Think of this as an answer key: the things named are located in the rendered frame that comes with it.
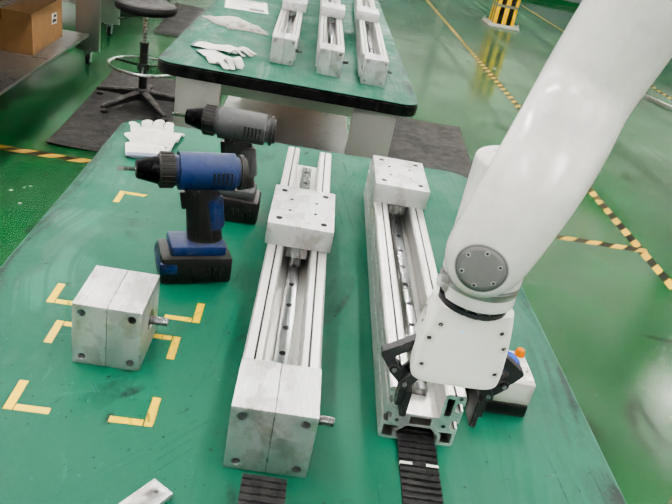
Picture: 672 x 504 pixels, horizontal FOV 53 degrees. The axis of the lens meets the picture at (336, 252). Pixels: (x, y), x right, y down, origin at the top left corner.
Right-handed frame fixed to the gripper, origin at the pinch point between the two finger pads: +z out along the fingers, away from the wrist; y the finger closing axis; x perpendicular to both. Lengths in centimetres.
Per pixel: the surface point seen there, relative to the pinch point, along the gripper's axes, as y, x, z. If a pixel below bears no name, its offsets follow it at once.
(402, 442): -1.7, 3.9, 10.0
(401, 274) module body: -0.2, 39.2, 5.0
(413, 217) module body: 3, 58, 2
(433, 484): 1.7, -2.5, 10.1
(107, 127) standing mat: -127, 300, 88
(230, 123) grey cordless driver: -34, 60, -9
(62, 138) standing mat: -141, 271, 87
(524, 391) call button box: 15.7, 13.0, 5.9
